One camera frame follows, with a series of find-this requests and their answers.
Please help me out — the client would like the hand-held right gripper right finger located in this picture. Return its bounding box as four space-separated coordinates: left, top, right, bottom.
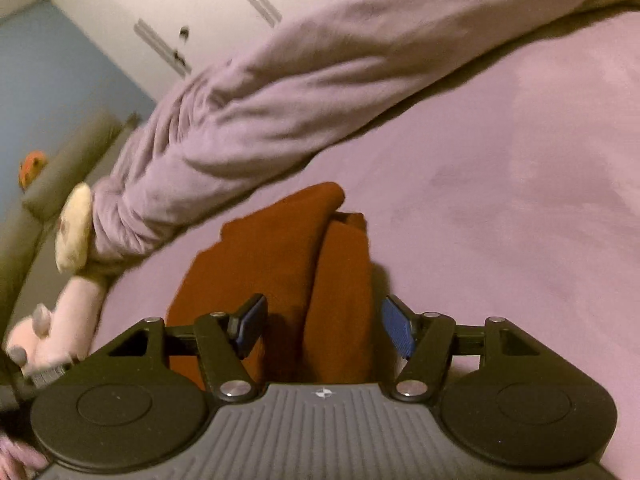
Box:
381 294 567 404

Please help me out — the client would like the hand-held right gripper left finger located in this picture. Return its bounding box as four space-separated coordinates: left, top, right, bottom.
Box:
82 293 268 404

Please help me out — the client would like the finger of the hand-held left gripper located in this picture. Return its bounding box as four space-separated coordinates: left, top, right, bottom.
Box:
0 347 72 413

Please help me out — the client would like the rust brown buttoned cardigan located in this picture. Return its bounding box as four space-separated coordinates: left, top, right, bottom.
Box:
165 181 373 393

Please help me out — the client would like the pink plush toy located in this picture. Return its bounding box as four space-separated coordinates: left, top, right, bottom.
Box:
5 272 108 368

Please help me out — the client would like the bed with lilac sheet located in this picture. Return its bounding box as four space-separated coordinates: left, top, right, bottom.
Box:
95 7 640 480

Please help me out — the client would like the cream plush toy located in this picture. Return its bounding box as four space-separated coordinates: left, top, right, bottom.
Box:
54 182 95 275

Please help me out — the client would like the orange plush toy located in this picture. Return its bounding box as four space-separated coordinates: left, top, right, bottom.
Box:
18 151 48 192

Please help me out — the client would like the grey-green padded headboard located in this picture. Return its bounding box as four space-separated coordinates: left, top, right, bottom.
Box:
0 107 142 331

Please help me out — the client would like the lilac duvet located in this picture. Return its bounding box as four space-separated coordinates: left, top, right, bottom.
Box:
90 0 640 263

